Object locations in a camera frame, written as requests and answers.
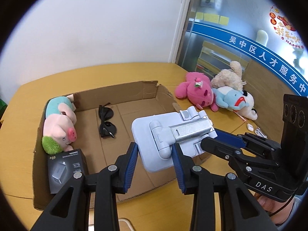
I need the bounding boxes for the pink plush toy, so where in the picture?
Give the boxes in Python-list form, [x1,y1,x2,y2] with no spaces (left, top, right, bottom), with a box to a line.
[174,72,218,112]

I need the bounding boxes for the small white stick item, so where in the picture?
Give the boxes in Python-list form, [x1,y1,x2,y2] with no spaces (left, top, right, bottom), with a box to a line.
[254,127,267,139]

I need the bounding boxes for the grey phone stand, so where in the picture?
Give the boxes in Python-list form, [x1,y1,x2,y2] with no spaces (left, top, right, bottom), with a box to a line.
[131,106,218,173]

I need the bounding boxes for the black charger box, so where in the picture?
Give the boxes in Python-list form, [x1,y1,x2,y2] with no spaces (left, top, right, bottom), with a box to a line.
[48,149,89,194]

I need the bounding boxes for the cardboard box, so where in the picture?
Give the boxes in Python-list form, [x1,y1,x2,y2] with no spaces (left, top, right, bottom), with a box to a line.
[32,80,213,211]

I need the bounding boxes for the right hand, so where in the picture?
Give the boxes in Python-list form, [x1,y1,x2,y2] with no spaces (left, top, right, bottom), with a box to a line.
[254,193,295,225]

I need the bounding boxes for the clear phone case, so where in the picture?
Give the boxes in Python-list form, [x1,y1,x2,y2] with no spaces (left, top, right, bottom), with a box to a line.
[88,218,135,230]

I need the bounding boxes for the black sunglasses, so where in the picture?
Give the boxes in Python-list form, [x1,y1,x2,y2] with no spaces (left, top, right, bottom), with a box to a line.
[98,103,117,138]

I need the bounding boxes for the black camera box right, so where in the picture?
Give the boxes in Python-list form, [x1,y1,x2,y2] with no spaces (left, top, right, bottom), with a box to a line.
[279,94,307,187]

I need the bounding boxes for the pig plush teal pink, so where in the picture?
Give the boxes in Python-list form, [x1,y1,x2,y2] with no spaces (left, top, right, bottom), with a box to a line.
[42,94,77,155]

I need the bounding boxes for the small white earbud item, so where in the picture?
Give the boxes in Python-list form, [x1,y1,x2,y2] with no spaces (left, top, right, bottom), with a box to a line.
[246,123,254,132]

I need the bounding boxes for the light blue plush toy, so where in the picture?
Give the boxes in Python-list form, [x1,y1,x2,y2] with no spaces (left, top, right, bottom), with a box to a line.
[212,86,249,112]

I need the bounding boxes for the beige teddy plush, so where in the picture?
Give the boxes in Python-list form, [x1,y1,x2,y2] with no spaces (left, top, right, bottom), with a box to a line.
[210,61,244,90]

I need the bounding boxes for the black cable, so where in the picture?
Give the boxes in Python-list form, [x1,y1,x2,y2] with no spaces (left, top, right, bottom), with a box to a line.
[268,193,295,218]

